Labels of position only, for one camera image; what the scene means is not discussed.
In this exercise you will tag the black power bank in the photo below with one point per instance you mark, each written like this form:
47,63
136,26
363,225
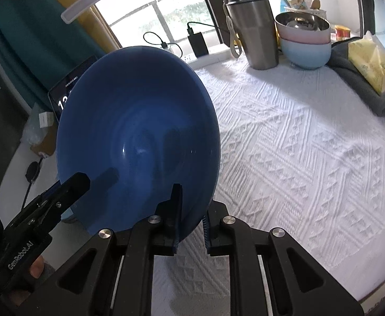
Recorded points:
198,44

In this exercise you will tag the yellow tissue pack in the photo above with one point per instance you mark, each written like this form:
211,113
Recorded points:
368,56

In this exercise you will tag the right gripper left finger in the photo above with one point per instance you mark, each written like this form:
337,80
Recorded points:
166,224

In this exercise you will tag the tablet showing clock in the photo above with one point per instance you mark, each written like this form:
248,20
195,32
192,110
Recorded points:
60,92

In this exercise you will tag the white knitted bed cover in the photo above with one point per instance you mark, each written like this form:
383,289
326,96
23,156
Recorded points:
299,151

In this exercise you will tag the light blue plate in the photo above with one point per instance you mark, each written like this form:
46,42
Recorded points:
68,217

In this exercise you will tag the white power strip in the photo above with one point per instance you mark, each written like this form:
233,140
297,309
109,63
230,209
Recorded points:
217,54

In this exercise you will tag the small white box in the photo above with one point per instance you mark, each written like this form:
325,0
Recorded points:
46,119

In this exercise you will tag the teal curtain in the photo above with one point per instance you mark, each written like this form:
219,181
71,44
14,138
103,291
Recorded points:
37,48

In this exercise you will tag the cardboard box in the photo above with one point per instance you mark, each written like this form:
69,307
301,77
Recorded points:
47,146

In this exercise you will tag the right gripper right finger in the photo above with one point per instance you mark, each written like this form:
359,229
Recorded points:
218,235

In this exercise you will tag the yellow curtain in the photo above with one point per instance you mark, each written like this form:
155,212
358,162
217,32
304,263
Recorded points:
88,16

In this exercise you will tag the pink bowl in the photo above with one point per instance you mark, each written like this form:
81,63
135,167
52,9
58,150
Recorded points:
305,36

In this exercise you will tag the white desk lamp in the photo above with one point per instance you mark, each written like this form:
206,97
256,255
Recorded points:
76,9

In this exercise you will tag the large dark blue bowl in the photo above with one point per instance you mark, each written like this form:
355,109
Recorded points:
138,121

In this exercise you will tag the dark grey cloth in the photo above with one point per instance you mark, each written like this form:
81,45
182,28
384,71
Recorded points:
340,63

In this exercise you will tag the person's right hand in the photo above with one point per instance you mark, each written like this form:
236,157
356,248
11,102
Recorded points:
28,284

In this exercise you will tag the steel tumbler mug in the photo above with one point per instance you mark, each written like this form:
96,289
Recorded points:
251,22

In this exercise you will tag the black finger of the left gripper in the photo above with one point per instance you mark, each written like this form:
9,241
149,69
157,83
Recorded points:
61,196

